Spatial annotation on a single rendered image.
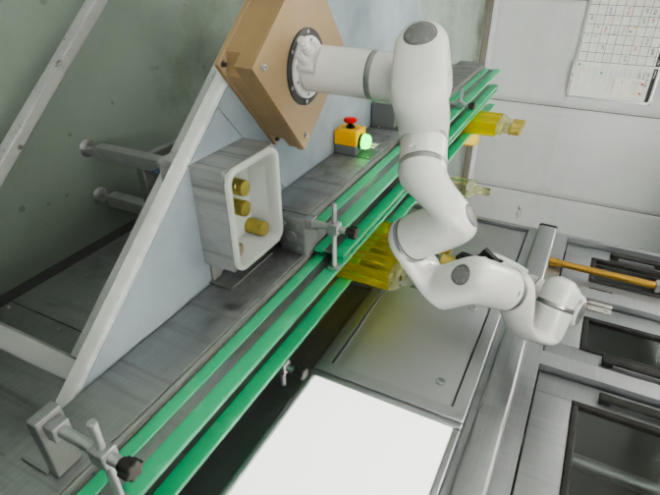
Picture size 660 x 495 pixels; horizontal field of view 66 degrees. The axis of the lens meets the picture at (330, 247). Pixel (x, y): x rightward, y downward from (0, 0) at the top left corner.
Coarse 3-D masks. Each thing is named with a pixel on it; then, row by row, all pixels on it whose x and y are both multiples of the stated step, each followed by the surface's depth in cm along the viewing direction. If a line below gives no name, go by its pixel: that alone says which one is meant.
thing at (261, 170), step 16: (256, 160) 98; (272, 160) 105; (224, 176) 94; (240, 176) 107; (256, 176) 109; (272, 176) 107; (256, 192) 111; (272, 192) 109; (256, 208) 113; (272, 208) 111; (240, 224) 111; (272, 224) 114; (240, 240) 111; (256, 240) 112; (272, 240) 112; (240, 256) 101; (256, 256) 107
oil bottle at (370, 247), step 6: (366, 240) 131; (366, 246) 128; (372, 246) 128; (378, 246) 128; (384, 246) 128; (366, 252) 126; (372, 252) 126; (378, 252) 125; (384, 252) 125; (390, 252) 125; (390, 258) 124; (396, 258) 123
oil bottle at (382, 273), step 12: (360, 252) 126; (348, 264) 123; (360, 264) 122; (372, 264) 121; (384, 264) 121; (396, 264) 121; (348, 276) 125; (360, 276) 123; (372, 276) 121; (384, 276) 120; (396, 276) 119; (384, 288) 121; (396, 288) 120
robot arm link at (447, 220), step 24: (408, 168) 85; (432, 168) 83; (408, 192) 86; (432, 192) 81; (456, 192) 82; (408, 216) 90; (432, 216) 82; (456, 216) 80; (408, 240) 88; (432, 240) 85; (456, 240) 83
